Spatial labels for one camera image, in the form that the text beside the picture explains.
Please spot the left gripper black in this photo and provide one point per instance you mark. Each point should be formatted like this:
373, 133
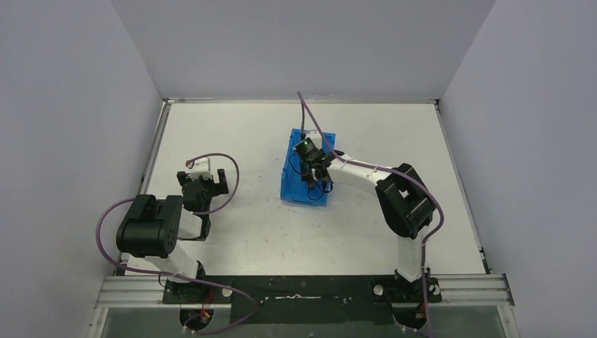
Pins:
205, 182

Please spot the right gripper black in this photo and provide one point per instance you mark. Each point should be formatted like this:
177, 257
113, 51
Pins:
306, 176

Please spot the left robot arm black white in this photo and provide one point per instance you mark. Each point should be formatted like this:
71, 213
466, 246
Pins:
152, 228

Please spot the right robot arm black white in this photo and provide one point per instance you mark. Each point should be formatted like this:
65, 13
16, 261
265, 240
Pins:
406, 207

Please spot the blue plastic bin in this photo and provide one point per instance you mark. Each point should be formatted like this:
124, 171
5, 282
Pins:
292, 188

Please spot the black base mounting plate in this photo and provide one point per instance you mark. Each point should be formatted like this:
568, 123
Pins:
307, 299

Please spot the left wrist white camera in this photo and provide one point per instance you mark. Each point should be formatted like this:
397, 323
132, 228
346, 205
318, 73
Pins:
199, 165

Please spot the wrist white camera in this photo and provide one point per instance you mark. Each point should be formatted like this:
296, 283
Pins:
315, 137
199, 165

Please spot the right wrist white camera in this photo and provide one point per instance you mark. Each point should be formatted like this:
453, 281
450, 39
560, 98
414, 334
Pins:
315, 137

